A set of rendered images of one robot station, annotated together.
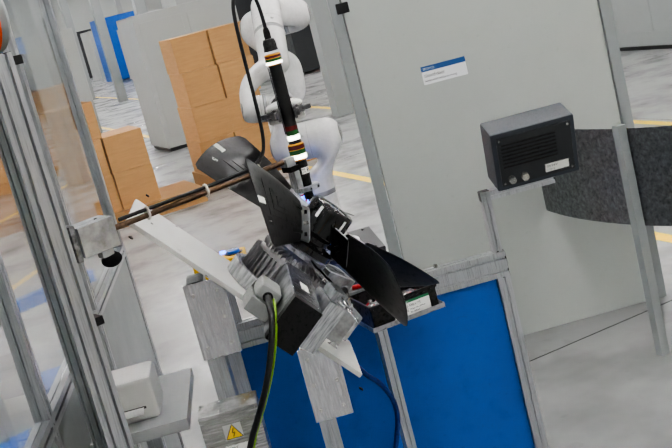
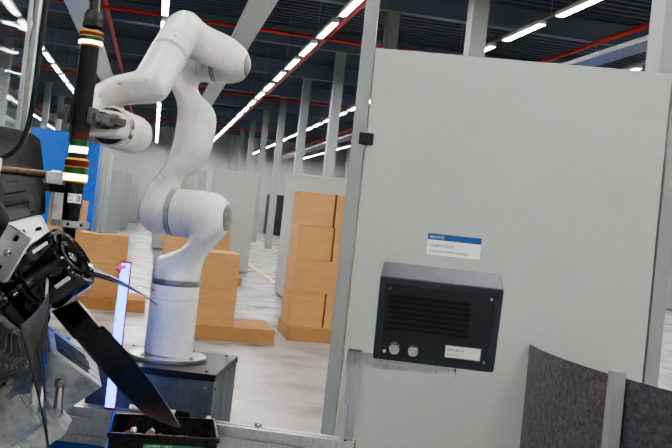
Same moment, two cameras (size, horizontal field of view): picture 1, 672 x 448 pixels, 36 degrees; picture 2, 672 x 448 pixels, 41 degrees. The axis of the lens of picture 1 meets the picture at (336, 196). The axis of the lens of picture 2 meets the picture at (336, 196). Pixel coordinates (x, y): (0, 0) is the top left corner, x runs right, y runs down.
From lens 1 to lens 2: 137 cm
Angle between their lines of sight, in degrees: 16
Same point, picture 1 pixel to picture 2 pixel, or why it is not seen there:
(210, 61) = (329, 223)
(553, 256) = not seen: outside the picture
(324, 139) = (199, 215)
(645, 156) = (638, 422)
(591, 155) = (578, 399)
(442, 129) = not seen: hidden behind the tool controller
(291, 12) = (218, 51)
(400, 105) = not seen: hidden behind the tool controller
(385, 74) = (387, 226)
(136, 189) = (214, 308)
